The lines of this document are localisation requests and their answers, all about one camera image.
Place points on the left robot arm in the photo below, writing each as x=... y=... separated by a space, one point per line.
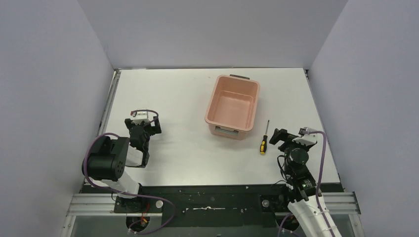
x=107 y=159

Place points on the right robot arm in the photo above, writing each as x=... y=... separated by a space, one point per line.
x=305 y=200

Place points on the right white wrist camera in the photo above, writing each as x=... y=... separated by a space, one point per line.
x=306 y=137

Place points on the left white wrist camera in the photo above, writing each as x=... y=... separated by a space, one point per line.
x=139 y=117

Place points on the pink plastic bin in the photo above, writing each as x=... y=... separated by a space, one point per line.
x=232 y=106

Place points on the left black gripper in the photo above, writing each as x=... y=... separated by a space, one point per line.
x=140 y=126

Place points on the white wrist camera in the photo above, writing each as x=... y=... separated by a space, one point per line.
x=306 y=137
x=139 y=117

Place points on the aluminium front rail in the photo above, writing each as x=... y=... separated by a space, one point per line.
x=105 y=205

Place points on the left aluminium side rail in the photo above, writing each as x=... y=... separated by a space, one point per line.
x=109 y=101

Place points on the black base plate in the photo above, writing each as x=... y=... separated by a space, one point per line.
x=274 y=205

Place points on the yellow black screwdriver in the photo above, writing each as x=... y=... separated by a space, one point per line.
x=263 y=144

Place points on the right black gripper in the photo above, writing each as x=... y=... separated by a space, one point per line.
x=282 y=135

